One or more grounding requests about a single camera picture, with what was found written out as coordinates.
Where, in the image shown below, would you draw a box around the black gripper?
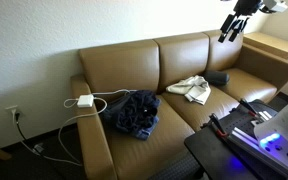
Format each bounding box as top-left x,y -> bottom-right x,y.
217,0 -> 262,44

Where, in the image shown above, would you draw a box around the white cloth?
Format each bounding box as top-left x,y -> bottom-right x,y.
165,75 -> 212,106

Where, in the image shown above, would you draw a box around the light wooden side table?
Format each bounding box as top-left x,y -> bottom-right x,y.
243,31 -> 288,62

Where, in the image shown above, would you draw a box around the small dark pouch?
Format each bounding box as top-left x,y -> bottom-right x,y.
203,70 -> 231,87

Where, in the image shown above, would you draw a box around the tan leather sofa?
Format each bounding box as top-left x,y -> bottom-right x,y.
70,29 -> 288,180

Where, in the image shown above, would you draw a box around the red and black clamp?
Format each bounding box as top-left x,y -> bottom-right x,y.
201,113 -> 230,139
238,98 -> 259,116

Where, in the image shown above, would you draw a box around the black robot table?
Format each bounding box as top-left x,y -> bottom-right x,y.
183,98 -> 288,180

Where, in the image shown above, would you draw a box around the dark blue jeans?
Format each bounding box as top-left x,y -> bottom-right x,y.
100,89 -> 162,141

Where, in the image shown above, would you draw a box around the white power adapter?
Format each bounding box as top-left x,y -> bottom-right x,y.
76,94 -> 95,109

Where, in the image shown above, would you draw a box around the grey plug block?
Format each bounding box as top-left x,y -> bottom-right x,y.
33,142 -> 46,155

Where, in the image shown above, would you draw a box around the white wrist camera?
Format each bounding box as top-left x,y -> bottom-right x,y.
262,0 -> 288,14

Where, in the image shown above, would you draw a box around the thin white charger cable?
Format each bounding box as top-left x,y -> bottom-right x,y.
92,88 -> 138,97

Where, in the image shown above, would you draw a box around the thick white power cord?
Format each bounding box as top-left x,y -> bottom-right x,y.
57,97 -> 108,167

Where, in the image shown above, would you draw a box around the white wall outlet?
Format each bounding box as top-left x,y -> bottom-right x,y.
5,105 -> 22,118

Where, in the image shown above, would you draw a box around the black power cable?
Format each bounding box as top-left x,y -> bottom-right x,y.
14,112 -> 38,153

